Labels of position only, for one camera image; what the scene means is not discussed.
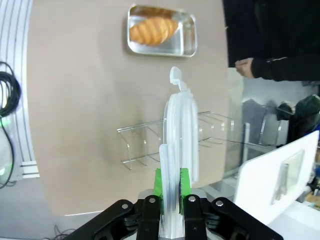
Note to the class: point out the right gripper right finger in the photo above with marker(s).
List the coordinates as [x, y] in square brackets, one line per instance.
[193, 220]

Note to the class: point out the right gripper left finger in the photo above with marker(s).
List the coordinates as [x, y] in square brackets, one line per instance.
[150, 220]

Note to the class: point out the golden brown croissant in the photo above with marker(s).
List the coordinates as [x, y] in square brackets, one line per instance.
[152, 31]

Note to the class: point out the person's left forearm black sleeve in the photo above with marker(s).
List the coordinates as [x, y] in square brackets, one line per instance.
[282, 68]

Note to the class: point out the person's left hand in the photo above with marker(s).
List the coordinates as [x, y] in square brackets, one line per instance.
[245, 67]

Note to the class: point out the white board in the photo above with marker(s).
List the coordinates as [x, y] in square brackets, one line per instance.
[260, 180]

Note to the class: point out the dark hooded jacket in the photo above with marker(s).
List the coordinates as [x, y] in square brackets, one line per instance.
[306, 117]

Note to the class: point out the rectangular stainless steel container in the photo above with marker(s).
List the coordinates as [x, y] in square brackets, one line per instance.
[185, 42]

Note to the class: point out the person in black clothes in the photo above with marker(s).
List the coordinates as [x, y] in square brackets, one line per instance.
[270, 27]

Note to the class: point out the aluminium frame rail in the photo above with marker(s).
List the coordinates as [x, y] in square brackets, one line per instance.
[27, 150]

